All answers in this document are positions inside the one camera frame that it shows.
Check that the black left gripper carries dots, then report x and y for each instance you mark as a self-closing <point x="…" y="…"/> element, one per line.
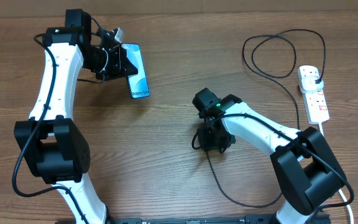
<point x="121" y="61"/>

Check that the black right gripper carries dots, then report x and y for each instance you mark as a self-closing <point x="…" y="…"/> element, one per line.
<point x="209" y="145"/>

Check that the Galaxy smartphone teal screen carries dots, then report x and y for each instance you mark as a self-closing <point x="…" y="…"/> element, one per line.
<point x="136" y="79"/>

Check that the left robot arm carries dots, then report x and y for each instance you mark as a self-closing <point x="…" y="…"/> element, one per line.
<point x="51" y="144"/>

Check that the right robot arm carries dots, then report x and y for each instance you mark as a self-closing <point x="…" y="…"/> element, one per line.
<point x="307" y="171"/>

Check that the white charger plug adapter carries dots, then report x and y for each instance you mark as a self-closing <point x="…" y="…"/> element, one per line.
<point x="310" y="84"/>

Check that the white power strip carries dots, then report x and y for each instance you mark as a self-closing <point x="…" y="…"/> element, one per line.
<point x="315" y="102"/>

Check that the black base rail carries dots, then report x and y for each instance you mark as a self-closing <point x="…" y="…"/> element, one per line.
<point x="191" y="221"/>

